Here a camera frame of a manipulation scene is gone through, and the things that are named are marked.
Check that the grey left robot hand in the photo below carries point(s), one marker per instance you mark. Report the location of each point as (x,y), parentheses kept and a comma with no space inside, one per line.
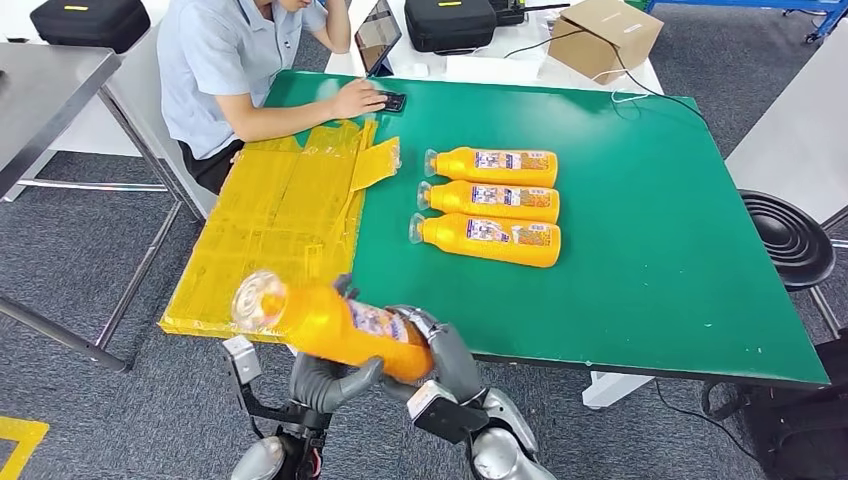
(324,391)

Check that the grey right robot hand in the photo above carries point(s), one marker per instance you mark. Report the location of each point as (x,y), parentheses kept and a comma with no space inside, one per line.
(457,364)

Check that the person's right hand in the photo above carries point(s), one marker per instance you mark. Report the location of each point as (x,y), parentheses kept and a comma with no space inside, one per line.
(354,99)

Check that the orange detergent bottle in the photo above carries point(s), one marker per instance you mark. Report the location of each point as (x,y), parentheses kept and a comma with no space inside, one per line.
(324,324)
(457,164)
(450,237)
(457,197)

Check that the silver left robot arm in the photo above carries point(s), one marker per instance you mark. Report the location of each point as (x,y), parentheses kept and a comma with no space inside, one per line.
(258,460)

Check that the person's right forearm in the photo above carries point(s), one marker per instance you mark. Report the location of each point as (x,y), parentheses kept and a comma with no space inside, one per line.
(278,119)

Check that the person's left forearm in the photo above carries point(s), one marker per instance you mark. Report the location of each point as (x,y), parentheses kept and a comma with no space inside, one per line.
(331,26)

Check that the smartphone with red case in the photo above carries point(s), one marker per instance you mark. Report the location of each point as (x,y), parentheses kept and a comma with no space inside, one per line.
(395,102)

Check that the black tablet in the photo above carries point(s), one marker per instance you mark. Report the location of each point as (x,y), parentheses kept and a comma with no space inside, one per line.
(378,33)

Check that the small white charger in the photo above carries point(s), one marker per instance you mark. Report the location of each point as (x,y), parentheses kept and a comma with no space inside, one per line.
(420,69)

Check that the black carry case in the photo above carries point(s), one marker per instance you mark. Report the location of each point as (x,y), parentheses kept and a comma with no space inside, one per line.
(93,23)
(450,26)

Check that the person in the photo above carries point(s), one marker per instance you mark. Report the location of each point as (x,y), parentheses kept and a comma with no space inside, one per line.
(218,53)

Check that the yellow taped cardboard sheet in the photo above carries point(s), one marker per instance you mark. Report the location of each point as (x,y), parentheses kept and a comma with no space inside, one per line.
(265,225)

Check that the white table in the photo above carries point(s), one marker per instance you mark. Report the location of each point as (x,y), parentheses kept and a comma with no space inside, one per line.
(523,40)

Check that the light grey table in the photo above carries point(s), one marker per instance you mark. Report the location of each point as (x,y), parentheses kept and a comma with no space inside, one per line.
(139,86)

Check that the green table mat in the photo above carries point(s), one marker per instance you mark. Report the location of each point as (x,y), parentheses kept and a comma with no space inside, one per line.
(629,232)

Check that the cardboard box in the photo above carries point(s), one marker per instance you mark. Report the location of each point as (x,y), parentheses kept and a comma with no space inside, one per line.
(596,40)

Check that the steel table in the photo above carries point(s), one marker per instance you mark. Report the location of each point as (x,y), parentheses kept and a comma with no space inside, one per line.
(46,86)

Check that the black round stool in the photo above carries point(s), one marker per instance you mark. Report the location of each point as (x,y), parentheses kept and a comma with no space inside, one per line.
(788,238)

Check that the black bag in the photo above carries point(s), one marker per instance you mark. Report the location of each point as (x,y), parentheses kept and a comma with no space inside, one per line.
(808,424)

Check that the blue metal rack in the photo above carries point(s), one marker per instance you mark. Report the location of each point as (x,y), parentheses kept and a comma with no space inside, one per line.
(742,4)

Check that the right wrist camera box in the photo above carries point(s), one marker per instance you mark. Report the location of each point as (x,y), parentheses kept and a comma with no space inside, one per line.
(444,417)

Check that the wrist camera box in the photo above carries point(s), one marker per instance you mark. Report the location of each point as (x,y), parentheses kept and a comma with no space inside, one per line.
(242,358)
(444,417)

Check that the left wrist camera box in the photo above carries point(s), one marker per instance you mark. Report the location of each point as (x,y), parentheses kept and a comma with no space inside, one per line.
(242,358)

